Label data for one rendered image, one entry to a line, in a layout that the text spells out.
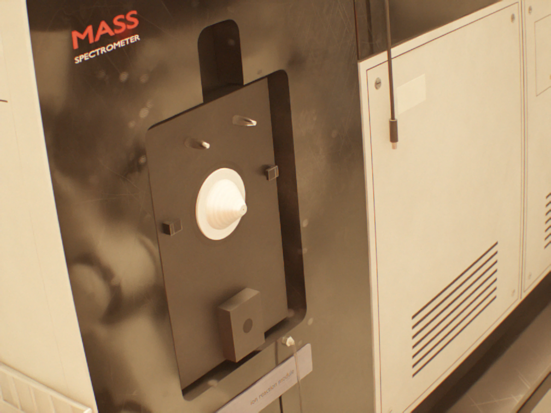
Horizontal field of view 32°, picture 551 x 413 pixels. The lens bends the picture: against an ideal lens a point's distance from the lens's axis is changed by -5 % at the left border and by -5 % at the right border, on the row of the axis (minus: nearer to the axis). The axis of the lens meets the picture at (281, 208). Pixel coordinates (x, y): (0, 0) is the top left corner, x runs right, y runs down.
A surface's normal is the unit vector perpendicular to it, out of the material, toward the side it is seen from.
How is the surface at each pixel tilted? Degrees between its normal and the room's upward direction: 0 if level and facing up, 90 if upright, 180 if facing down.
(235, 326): 90
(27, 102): 90
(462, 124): 90
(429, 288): 90
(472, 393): 0
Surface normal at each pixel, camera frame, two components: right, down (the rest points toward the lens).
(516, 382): -0.08, -0.91
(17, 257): -0.61, 0.37
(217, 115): 0.79, 0.18
